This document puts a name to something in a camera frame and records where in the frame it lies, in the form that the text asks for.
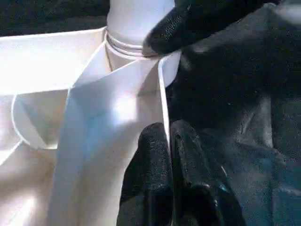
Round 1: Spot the white plastic table leg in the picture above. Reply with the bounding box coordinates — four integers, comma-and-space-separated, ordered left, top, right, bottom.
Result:
105, 0, 177, 57

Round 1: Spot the black mat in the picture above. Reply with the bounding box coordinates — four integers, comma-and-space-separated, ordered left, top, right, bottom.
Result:
0, 0, 301, 226

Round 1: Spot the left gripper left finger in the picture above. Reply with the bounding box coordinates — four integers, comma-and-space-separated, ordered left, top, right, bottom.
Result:
119, 122, 175, 226

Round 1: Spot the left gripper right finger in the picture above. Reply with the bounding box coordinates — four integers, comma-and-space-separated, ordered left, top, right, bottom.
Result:
170, 119, 247, 226

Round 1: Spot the white plastic table top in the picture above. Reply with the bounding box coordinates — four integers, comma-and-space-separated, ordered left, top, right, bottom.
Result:
0, 25, 184, 226

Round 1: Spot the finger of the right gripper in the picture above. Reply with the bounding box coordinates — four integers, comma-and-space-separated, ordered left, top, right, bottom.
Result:
143, 0, 282, 55

